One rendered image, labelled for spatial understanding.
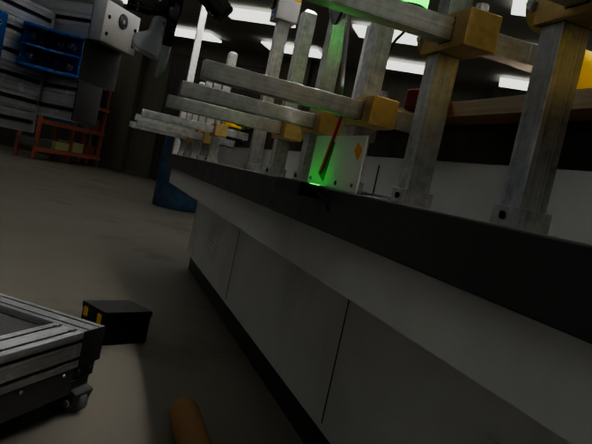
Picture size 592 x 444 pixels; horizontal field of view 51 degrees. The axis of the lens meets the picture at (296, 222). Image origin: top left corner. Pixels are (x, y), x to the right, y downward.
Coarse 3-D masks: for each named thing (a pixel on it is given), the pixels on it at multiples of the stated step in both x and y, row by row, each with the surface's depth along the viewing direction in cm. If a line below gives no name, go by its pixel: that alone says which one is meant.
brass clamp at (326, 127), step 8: (312, 112) 134; (320, 112) 129; (328, 112) 128; (320, 120) 128; (328, 120) 129; (336, 120) 129; (304, 128) 137; (312, 128) 132; (320, 128) 128; (328, 128) 129
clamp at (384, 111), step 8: (368, 96) 106; (376, 96) 104; (368, 104) 106; (376, 104) 104; (384, 104) 105; (392, 104) 105; (368, 112) 105; (376, 112) 105; (384, 112) 105; (392, 112) 106; (344, 120) 115; (352, 120) 111; (360, 120) 108; (368, 120) 105; (376, 120) 105; (384, 120) 105; (392, 120) 106; (368, 128) 111; (376, 128) 108; (384, 128) 106; (392, 128) 106
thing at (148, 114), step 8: (144, 112) 241; (152, 112) 242; (160, 120) 243; (168, 120) 244; (176, 120) 245; (184, 120) 246; (192, 128) 248; (200, 128) 248; (208, 128) 249; (232, 136) 252; (240, 136) 253
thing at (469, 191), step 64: (448, 128) 123; (512, 128) 104; (576, 128) 90; (384, 192) 144; (448, 192) 118; (576, 192) 87; (192, 256) 373; (256, 256) 238; (256, 320) 223; (320, 320) 167; (320, 384) 159; (384, 384) 128; (448, 384) 107
